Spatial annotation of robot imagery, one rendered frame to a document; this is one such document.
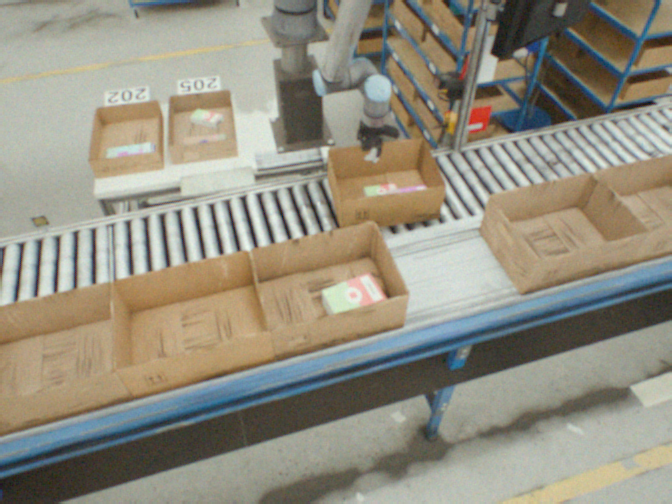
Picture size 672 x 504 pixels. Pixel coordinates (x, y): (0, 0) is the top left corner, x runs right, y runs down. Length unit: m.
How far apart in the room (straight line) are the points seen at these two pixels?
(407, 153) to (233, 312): 1.00
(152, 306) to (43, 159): 2.42
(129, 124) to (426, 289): 1.62
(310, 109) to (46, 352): 1.34
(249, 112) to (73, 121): 1.91
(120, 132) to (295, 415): 1.54
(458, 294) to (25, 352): 1.29
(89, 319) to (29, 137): 2.64
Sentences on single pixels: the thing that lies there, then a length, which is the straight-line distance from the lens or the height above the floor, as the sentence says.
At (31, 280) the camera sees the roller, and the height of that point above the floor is 0.74.
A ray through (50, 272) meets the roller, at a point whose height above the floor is 0.74.
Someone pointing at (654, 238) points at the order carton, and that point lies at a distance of 1.88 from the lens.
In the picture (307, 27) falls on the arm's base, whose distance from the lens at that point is 2.10.
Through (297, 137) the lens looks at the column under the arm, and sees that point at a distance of 2.34.
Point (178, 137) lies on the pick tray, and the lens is 2.49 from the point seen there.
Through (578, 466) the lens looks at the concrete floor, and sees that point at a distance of 2.52.
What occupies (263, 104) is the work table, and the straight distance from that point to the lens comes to 2.64.
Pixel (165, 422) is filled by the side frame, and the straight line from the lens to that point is 1.60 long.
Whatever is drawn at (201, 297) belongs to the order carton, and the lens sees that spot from 1.67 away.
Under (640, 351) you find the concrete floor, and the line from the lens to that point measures 2.92.
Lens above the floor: 2.21
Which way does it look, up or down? 50 degrees down
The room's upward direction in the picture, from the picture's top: straight up
